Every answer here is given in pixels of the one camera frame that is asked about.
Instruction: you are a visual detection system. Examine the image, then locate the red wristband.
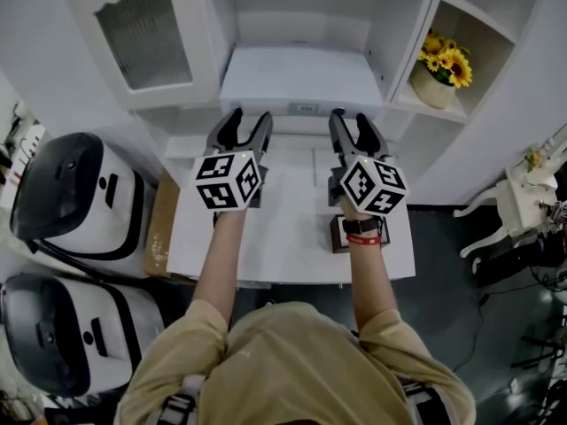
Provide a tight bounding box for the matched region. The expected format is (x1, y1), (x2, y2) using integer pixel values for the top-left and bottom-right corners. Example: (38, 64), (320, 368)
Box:
(346, 233), (383, 247)

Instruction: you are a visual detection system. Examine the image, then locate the white black rounded pod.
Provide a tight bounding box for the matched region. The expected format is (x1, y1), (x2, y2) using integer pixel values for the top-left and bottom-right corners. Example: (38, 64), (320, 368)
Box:
(0, 272), (166, 398)
(9, 131), (150, 263)

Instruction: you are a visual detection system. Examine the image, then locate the black wristwatch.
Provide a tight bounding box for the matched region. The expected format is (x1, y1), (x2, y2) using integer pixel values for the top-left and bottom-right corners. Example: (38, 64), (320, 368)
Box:
(341, 217), (383, 236)

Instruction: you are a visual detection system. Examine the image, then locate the brown cardboard box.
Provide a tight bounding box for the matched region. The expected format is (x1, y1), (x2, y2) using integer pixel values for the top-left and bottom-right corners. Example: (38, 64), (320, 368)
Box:
(144, 168), (181, 282)

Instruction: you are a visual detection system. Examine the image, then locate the white table top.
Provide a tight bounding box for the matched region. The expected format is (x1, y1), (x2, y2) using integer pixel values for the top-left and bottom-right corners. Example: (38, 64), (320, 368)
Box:
(165, 133), (417, 286)

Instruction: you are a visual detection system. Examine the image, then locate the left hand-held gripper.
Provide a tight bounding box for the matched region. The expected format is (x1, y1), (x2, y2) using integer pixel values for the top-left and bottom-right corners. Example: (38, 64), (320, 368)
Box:
(191, 107), (275, 213)

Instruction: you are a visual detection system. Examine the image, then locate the white shelf cabinet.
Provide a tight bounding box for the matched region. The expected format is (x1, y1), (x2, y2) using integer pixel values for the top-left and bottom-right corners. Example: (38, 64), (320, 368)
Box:
(61, 0), (567, 205)

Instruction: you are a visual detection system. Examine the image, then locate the small flower bouquet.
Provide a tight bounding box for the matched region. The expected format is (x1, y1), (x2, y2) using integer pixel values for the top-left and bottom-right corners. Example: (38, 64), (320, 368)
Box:
(524, 146), (546, 172)

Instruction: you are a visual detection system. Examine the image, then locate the white ornate side table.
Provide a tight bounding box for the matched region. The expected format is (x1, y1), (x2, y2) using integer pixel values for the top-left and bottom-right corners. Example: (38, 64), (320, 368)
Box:
(452, 137), (560, 259)

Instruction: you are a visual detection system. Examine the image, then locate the ribbed glass cabinet door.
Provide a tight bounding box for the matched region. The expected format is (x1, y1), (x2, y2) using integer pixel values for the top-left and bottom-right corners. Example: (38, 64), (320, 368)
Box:
(86, 0), (209, 105)

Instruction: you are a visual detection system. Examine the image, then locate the person's left forearm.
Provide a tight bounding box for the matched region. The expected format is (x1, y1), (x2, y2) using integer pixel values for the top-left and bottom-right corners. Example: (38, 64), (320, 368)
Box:
(192, 209), (249, 327)

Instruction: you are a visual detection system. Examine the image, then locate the person's beige shirt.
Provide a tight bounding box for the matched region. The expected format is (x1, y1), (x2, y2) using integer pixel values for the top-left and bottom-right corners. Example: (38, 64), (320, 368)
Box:
(113, 298), (478, 425)

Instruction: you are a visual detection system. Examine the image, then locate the black equipment base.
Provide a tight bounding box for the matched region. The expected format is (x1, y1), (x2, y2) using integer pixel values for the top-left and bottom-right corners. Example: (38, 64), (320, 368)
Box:
(471, 232), (567, 290)

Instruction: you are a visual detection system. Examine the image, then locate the sunflower plant in cream pot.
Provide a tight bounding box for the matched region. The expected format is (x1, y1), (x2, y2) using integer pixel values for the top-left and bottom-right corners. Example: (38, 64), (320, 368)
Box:
(409, 27), (474, 111)

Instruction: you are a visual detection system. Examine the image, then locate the black floor cable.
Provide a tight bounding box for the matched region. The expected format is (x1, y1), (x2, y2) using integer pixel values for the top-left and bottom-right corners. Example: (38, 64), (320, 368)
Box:
(451, 292), (491, 374)

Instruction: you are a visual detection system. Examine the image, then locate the grey harness strap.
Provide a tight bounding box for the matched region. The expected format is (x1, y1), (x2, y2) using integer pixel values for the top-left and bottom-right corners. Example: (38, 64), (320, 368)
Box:
(154, 374), (209, 425)
(398, 376), (449, 425)

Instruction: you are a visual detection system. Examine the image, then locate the person's right forearm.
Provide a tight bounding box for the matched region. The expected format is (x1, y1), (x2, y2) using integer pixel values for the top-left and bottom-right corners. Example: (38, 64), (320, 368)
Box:
(340, 201), (398, 332)

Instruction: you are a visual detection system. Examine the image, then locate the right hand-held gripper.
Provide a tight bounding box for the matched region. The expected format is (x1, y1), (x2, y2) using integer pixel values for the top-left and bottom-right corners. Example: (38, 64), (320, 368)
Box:
(327, 111), (409, 218)

